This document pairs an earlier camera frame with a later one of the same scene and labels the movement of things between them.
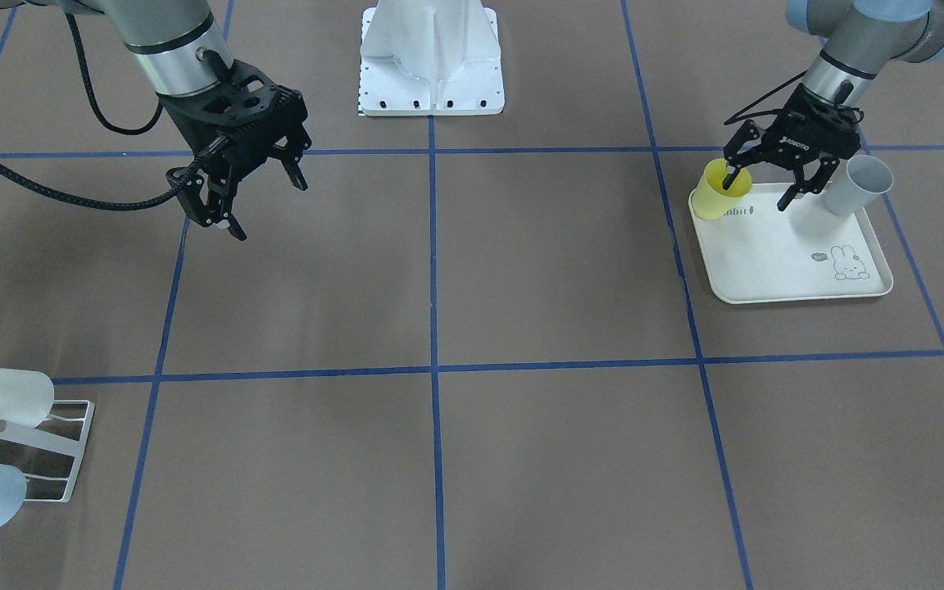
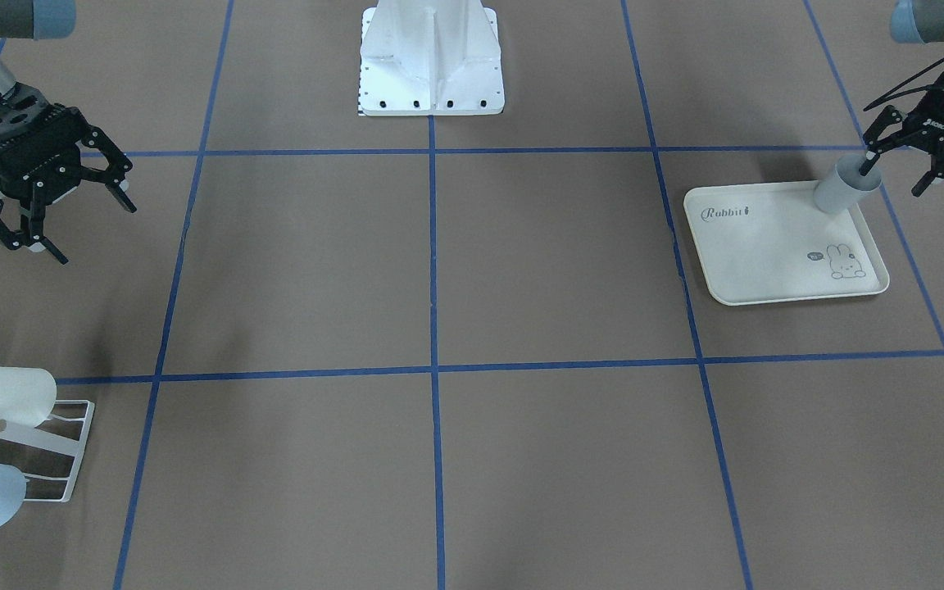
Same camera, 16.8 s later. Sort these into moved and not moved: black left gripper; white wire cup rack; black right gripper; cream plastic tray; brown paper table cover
Moved: black right gripper; black left gripper
Not moved: white wire cup rack; brown paper table cover; cream plastic tray
